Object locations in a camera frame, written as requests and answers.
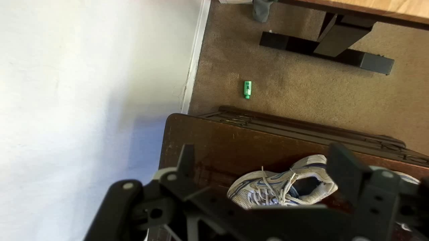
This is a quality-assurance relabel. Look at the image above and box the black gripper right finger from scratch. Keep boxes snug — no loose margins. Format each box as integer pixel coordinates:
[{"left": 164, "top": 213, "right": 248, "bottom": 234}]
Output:
[{"left": 327, "top": 144, "right": 429, "bottom": 241}]

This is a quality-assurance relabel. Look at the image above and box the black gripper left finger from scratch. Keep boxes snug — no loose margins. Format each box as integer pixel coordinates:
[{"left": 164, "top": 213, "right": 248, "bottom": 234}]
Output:
[{"left": 85, "top": 144, "right": 234, "bottom": 241}]

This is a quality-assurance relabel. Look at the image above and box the small green object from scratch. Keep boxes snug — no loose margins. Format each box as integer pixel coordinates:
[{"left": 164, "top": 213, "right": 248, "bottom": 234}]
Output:
[{"left": 242, "top": 80, "right": 254, "bottom": 101}]

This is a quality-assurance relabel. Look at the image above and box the black table leg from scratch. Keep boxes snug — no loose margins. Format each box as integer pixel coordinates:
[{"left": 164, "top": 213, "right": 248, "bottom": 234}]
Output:
[{"left": 259, "top": 13, "right": 396, "bottom": 77}]

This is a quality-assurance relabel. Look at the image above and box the grey round object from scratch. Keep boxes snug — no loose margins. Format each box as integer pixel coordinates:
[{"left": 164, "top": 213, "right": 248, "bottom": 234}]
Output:
[{"left": 251, "top": 0, "right": 274, "bottom": 25}]

